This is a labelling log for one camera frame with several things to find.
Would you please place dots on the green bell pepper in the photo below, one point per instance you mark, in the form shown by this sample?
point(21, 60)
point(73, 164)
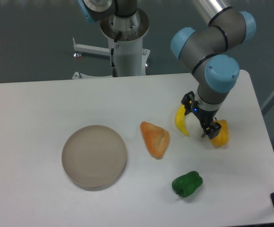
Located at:
point(185, 185)

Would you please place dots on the orange yellow bell pepper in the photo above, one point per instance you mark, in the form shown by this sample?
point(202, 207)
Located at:
point(223, 137)

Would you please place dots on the yellow banana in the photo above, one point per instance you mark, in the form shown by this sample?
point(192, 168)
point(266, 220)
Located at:
point(180, 120)

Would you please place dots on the beige round plate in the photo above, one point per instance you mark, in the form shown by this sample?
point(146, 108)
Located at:
point(94, 157)

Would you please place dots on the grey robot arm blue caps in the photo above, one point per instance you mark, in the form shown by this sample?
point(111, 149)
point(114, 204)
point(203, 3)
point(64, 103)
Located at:
point(203, 54)

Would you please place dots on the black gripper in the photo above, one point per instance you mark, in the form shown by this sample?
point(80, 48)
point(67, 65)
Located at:
point(211, 129)

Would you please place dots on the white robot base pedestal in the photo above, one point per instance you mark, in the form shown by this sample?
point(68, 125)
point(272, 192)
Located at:
point(125, 49)

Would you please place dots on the orange bread wedge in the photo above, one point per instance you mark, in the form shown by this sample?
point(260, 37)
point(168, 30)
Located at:
point(156, 139)

